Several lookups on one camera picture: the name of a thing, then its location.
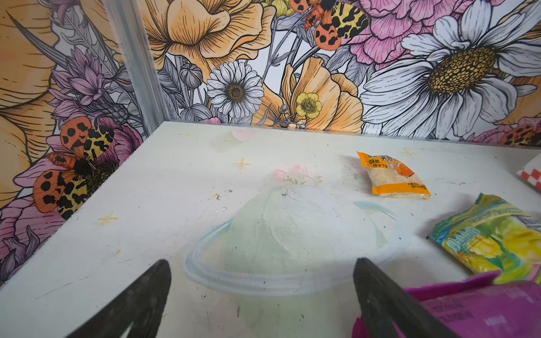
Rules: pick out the purple snack bag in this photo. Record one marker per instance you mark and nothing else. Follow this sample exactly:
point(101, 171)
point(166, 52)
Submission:
point(479, 307)

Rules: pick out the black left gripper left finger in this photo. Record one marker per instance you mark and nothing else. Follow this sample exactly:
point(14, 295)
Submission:
point(137, 311)

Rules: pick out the small orange cracker packet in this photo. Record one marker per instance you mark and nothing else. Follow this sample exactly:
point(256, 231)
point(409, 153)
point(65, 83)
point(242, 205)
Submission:
point(392, 178)

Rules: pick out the green yellow candy bag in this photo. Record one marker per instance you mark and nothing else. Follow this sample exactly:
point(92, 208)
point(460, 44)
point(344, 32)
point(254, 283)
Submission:
point(493, 235)

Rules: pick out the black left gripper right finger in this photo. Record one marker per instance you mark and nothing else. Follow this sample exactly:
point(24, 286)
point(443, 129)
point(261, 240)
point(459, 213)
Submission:
point(387, 309)

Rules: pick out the white floral paper bag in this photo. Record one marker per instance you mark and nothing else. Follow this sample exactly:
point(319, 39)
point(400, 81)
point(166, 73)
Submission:
point(531, 172)

